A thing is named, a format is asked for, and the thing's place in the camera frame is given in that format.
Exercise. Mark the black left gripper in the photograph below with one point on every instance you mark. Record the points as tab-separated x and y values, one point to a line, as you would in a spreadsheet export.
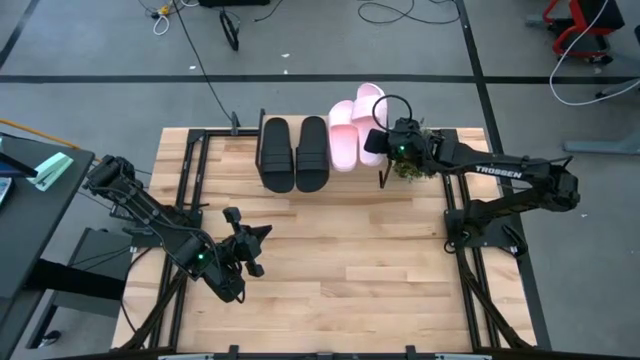
242	247

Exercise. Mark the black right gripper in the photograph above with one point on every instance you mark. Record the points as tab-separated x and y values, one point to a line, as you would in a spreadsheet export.
405	142

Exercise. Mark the pink rubber slide sandal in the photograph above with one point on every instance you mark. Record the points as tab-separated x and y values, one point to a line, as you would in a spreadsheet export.
344	145
367	107

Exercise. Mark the black rubber slide sandal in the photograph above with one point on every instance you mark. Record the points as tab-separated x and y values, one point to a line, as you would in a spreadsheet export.
277	160
312	160

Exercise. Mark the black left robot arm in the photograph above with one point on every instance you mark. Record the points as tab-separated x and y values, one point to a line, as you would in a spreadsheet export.
150	215

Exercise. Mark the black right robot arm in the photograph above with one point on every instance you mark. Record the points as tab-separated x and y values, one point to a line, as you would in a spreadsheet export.
500	172

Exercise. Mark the potted green plant black pot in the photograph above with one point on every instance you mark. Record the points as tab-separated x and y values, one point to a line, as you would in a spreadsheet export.
410	172

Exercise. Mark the grey metal floor foot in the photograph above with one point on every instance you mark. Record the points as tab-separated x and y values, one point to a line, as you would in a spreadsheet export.
620	90
600	146

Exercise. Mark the red and black chair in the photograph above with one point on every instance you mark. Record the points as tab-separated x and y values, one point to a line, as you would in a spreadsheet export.
580	20

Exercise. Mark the mint green stapler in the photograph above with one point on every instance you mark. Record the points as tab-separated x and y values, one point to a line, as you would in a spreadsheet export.
50	172

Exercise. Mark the black box on floor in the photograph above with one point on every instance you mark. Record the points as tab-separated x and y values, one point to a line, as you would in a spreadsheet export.
232	2

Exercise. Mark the black desk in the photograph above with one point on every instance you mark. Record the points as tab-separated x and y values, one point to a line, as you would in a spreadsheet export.
25	240

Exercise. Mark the yellow plug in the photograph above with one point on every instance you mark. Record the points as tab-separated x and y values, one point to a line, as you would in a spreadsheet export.
164	9

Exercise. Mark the yellow stick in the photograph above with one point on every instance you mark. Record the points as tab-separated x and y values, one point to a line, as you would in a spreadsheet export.
35	132

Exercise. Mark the black flat device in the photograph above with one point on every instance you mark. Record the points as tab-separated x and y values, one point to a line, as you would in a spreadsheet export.
15	164

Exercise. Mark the phone with light screen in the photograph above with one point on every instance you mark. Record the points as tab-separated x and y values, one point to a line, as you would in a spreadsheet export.
4	192

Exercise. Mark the wooden shelf black metal frame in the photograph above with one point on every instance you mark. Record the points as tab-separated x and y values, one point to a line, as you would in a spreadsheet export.
260	140

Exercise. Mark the black metal table frame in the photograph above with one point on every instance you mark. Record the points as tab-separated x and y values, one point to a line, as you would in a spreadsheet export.
215	132

